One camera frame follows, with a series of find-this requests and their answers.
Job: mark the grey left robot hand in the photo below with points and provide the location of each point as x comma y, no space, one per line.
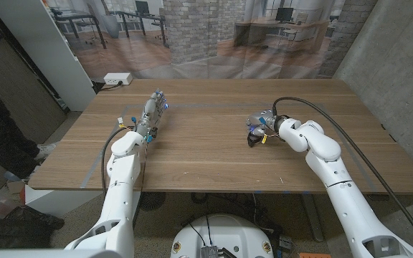
148,116

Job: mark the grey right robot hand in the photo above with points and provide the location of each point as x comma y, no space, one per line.
265,122

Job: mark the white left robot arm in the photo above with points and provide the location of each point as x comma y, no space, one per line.
117,208

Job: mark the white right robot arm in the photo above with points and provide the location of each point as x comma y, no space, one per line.
350,208

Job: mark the white power strip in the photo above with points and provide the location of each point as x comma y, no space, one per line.
117,78

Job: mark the black round grille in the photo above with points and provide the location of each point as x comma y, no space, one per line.
151,200

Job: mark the printed office backdrop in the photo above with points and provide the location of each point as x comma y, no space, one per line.
192,36

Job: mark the grey table leg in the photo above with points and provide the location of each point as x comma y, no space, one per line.
312,218

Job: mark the white cabinet panel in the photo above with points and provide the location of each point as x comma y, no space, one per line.
48,53

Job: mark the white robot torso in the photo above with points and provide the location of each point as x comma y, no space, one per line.
224,233

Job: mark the dark wooden door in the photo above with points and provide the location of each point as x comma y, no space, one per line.
13,89

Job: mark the orange object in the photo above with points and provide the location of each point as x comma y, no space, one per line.
314,256

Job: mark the black bag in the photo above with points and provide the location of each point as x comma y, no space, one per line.
23,225

